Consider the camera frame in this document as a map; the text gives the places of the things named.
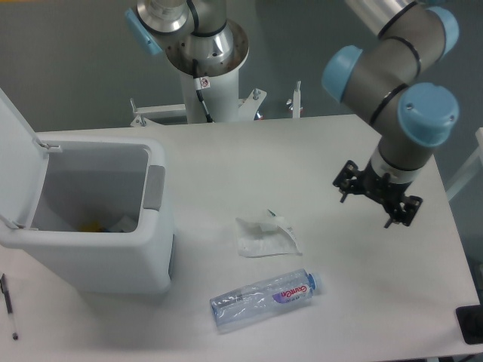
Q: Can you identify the clear plastic wrapper bag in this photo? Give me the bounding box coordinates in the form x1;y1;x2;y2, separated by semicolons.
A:
235;209;303;258

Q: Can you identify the clear plastic water bottle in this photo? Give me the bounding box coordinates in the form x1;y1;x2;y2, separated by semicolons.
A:
210;268;326;333

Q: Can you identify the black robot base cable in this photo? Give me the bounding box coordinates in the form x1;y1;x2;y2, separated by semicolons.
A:
190;58;216;124

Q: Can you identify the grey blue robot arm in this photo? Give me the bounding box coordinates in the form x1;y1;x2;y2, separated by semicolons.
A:
125;1;460;225

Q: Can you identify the black ballpoint pen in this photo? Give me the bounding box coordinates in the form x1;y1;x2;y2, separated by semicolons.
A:
1;273;19;341

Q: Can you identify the white trash can lid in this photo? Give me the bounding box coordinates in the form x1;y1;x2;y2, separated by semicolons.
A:
1;92;62;229

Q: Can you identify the white plastic trash can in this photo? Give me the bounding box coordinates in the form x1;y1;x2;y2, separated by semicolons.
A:
1;137;174;294

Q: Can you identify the black device at table edge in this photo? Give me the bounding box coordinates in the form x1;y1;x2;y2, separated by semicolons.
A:
456;305;482;345

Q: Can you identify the trash inside the can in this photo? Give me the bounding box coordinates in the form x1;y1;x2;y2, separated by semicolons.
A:
78;215;137;233

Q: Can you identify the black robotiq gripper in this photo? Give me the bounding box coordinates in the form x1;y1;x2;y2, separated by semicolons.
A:
333;160;423;229

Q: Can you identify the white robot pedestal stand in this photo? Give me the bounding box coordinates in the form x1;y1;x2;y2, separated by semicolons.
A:
130;57;267;127

